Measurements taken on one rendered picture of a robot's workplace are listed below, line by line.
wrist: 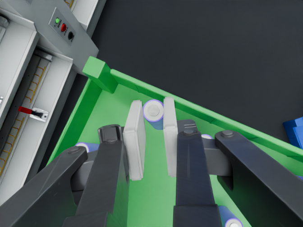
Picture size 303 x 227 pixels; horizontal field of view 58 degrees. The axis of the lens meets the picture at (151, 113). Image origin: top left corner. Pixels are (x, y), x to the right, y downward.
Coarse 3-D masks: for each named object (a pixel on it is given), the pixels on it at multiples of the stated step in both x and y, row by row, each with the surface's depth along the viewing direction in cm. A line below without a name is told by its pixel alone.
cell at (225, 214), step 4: (220, 208) 32; (224, 208) 31; (220, 212) 30; (224, 212) 30; (228, 212) 29; (220, 216) 29; (224, 216) 28; (228, 216) 28; (232, 216) 27; (224, 220) 27; (228, 220) 27; (232, 220) 27; (236, 220) 27; (224, 224) 27; (228, 224) 27; (232, 224) 26; (236, 224) 26; (240, 224) 27
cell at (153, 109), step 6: (150, 102) 21; (156, 102) 21; (144, 108) 21; (150, 108) 21; (156, 108) 21; (162, 108) 21; (144, 114) 21; (150, 114) 21; (156, 114) 21; (162, 114) 21; (150, 120) 21; (156, 120) 21; (162, 120) 22; (156, 126) 24; (162, 126) 25
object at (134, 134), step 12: (132, 108) 19; (132, 120) 16; (132, 132) 15; (144, 132) 20; (132, 144) 15; (144, 144) 19; (132, 156) 15; (144, 156) 18; (132, 168) 15; (132, 180) 15
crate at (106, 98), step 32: (96, 64) 29; (96, 96) 35; (128, 96) 36; (160, 96) 32; (64, 128) 30; (96, 128) 35; (224, 128) 34; (160, 160) 34; (288, 160) 33; (160, 192) 34; (224, 192) 33; (128, 224) 33; (160, 224) 33
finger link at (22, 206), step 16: (64, 160) 13; (80, 160) 13; (48, 176) 11; (64, 176) 12; (16, 192) 10; (32, 192) 10; (48, 192) 10; (64, 192) 11; (80, 192) 13; (0, 208) 9; (16, 208) 9; (32, 208) 9; (48, 208) 10; (64, 208) 11; (0, 224) 9; (16, 224) 9; (32, 224) 9; (48, 224) 10
